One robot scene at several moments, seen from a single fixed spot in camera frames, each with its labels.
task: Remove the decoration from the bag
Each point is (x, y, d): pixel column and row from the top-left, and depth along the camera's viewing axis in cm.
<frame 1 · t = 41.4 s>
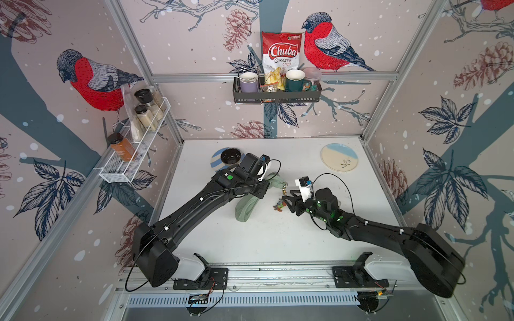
left hand: (268, 181, 77), fingers closed
right hand: (287, 193, 83), fingers open
green corduroy bag: (245, 205, 75), point 19 cm above the table
red figurine charm: (280, 204, 91), point 4 cm above the table
cream and blue plate: (340, 157, 114), on the table
blue striped plate: (217, 162, 112), on the table
dark ceramic bowl: (232, 152, 109), point 7 cm above the table

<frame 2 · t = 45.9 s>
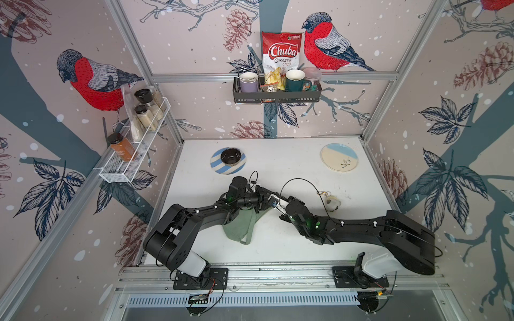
left hand: (282, 194, 79), fingers open
right hand: (283, 195, 85), fingers closed
green corduroy bag: (239, 224, 87), point 2 cm above the table
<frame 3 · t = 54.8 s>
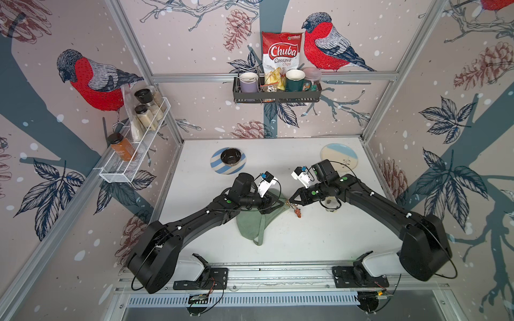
left hand: (282, 198, 77), fingers open
right hand: (291, 198, 80), fingers closed
green corduroy bag: (251, 223, 86), point 4 cm above the table
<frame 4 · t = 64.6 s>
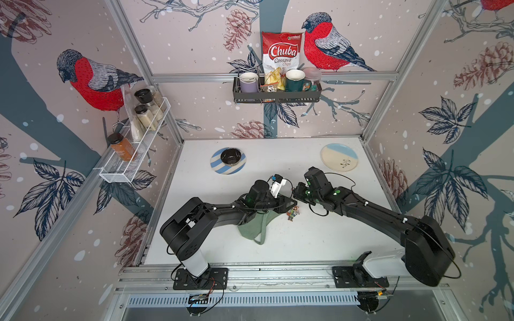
left hand: (297, 200, 81), fingers open
right hand: (291, 189, 85), fingers closed
